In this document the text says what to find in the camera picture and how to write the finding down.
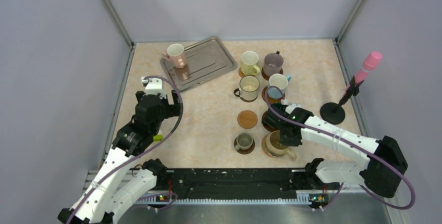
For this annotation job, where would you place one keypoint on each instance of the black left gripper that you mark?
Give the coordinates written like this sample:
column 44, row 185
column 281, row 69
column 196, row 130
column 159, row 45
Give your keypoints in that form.
column 172, row 109

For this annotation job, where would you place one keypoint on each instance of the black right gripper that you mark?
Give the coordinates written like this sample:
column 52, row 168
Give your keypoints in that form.
column 294, row 142

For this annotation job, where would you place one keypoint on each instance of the tan mug with handle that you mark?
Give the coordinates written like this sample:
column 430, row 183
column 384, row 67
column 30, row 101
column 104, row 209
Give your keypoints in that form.
column 275, row 139

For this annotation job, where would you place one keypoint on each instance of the dark green mug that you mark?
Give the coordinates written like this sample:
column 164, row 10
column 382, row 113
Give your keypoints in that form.
column 270, row 124

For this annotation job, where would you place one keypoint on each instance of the woven rattan coaster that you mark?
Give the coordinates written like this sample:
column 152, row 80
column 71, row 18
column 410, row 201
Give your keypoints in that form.
column 271, row 150

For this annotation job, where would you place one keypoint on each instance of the brown saucer coaster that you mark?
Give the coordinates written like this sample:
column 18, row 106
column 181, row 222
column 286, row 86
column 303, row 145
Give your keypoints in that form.
column 270, row 100
column 267, row 77
column 263, row 119

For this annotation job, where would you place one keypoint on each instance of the light bamboo coaster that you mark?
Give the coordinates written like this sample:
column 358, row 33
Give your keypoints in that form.
column 242, row 75
column 247, row 119

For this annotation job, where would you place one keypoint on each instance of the small grey-green cup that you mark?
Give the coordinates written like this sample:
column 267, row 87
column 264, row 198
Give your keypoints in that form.
column 243, row 143

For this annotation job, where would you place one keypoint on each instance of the dark walnut coaster front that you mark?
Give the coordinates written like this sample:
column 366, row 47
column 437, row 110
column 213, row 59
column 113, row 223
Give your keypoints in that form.
column 238, row 148

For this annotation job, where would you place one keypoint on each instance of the dark walnut coaster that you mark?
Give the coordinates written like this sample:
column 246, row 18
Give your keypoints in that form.
column 248, row 101
column 238, row 148

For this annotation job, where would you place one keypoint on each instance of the light blue mug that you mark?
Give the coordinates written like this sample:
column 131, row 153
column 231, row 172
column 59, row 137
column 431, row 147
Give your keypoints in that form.
column 277, row 85

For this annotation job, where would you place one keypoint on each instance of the white mug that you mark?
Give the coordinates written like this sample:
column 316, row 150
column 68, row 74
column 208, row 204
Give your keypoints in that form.
column 175, row 54

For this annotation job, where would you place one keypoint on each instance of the beige mug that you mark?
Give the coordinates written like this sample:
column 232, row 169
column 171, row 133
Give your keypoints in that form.
column 248, row 88

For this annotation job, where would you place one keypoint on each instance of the mauve mug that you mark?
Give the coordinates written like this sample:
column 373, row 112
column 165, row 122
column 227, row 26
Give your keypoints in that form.
column 273, row 63

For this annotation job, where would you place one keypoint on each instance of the pale yellow mug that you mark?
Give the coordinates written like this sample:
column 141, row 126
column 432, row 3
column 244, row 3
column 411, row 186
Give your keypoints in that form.
column 249, row 63

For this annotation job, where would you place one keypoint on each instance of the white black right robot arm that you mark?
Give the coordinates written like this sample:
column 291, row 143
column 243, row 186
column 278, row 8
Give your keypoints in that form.
column 373, row 163

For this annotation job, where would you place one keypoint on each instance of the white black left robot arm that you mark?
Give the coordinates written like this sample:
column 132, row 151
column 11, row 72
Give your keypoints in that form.
column 103, row 201

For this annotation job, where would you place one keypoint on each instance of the green white block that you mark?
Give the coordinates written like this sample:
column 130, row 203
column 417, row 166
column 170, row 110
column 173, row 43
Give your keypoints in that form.
column 158, row 138

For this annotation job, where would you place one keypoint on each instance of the metal serving tray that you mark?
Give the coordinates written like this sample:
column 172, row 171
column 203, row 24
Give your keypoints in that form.
column 206, row 60

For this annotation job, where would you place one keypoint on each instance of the pink microphone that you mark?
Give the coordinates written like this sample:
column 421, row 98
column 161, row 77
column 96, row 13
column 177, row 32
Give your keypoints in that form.
column 369, row 64

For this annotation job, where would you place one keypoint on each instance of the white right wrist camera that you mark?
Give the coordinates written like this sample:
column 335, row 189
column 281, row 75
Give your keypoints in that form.
column 289, row 107

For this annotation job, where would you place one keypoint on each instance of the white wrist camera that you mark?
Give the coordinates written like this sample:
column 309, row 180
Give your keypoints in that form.
column 154, row 86
column 289, row 107

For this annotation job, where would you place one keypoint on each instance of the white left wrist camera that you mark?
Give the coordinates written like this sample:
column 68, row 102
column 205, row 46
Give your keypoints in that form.
column 154, row 86

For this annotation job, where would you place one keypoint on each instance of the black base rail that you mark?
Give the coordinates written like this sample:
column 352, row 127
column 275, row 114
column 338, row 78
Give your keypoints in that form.
column 243, row 186

